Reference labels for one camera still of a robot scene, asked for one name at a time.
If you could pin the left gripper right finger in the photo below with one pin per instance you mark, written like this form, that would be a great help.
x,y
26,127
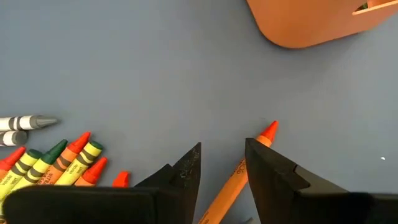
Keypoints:
x,y
280,193

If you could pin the green crayon yellow wrapper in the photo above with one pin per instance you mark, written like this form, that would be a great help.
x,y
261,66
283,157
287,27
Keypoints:
x,y
37,168
17,174
77,165

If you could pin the orange plastic bin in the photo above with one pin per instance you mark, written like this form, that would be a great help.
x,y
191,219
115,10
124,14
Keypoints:
x,y
295,21

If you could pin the grey crayon white wrapper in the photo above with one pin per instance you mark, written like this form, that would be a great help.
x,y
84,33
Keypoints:
x,y
25,123
14,138

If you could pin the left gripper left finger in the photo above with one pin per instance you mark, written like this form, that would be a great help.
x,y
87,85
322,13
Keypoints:
x,y
174,199

